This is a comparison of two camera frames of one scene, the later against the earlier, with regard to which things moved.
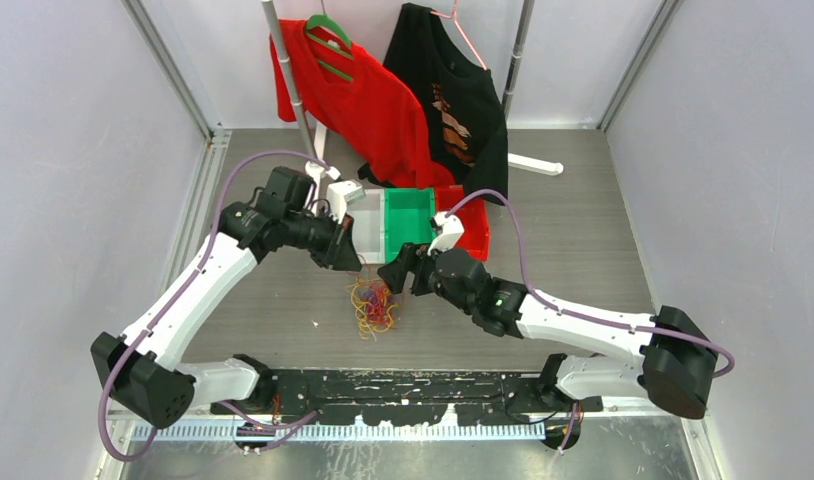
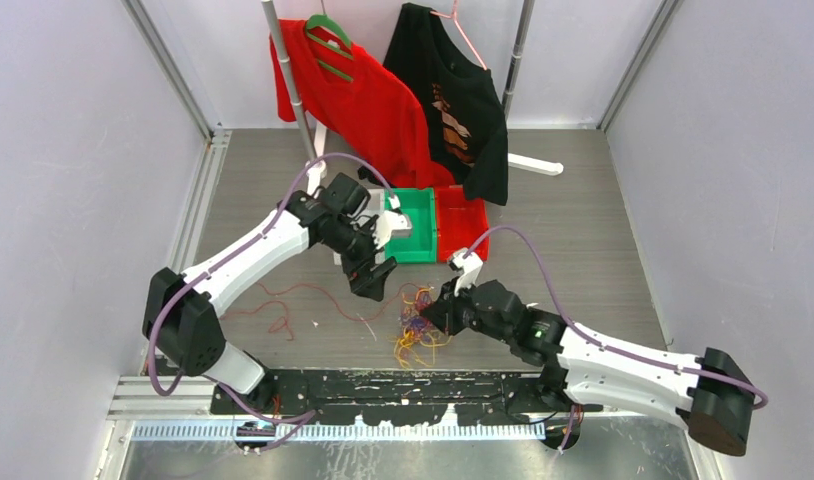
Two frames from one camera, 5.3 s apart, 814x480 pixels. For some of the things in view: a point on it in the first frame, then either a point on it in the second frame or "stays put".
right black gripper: x=412 y=257 → x=443 y=312
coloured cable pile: x=373 y=304 → x=418 y=337
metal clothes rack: x=321 y=129 stays put
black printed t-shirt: x=466 y=133 stays put
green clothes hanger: x=325 y=21 stays put
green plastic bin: x=408 y=213 stays put
